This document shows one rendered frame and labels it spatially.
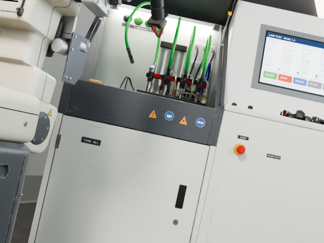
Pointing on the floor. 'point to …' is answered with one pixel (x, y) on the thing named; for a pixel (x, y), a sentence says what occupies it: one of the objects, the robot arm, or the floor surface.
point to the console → (264, 149)
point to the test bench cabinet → (125, 128)
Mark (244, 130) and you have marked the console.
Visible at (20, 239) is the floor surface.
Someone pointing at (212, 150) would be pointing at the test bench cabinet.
